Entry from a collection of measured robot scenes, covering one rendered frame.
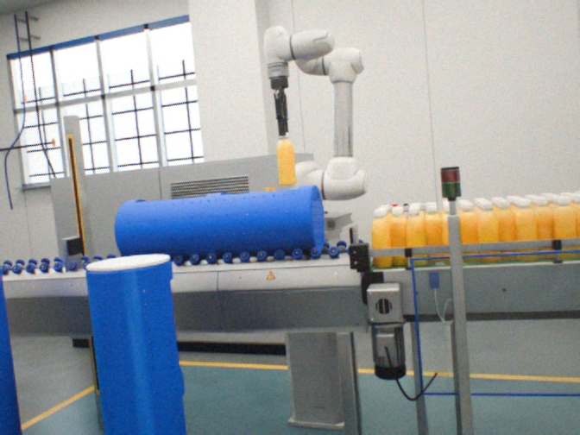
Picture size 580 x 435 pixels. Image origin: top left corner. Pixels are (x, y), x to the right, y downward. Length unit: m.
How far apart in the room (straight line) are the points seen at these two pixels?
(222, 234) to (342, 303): 0.56
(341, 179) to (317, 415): 1.20
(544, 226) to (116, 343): 1.53
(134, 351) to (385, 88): 3.64
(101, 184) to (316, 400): 2.58
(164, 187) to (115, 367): 2.54
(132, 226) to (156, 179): 1.91
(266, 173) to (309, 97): 1.43
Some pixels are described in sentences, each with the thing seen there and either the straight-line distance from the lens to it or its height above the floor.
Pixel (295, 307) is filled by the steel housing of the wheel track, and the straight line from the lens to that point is 2.28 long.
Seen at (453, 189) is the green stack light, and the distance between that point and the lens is 1.87.
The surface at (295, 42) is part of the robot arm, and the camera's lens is 2.32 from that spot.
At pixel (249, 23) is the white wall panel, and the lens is 5.16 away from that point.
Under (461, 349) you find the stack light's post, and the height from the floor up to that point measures 0.65.
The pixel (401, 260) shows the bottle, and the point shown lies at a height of 0.92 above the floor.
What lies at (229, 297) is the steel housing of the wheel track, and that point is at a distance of 2.34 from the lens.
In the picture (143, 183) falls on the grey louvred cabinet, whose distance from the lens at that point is 4.41.
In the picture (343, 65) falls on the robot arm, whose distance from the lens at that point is 2.82.
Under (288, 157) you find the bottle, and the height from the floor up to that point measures 1.35.
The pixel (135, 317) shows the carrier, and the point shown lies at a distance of 1.87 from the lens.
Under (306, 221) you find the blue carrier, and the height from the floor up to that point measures 1.09.
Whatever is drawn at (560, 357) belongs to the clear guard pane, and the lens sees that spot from 2.14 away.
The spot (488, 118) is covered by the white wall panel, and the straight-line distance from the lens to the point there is 4.86.
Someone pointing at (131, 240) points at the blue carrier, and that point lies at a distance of 2.47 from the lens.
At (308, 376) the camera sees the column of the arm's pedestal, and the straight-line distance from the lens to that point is 2.92.
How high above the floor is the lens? 1.27
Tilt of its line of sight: 4 degrees down
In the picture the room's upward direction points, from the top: 5 degrees counter-clockwise
